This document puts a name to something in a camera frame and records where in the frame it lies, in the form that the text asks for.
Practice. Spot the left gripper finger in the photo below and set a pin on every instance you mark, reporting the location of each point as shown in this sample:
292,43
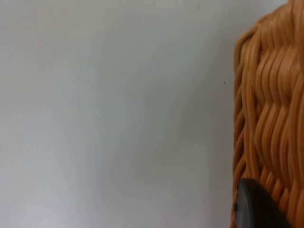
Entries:
256,209

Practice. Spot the pale brown wicker basket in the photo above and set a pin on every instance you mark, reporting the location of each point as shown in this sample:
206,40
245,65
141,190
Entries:
273,95

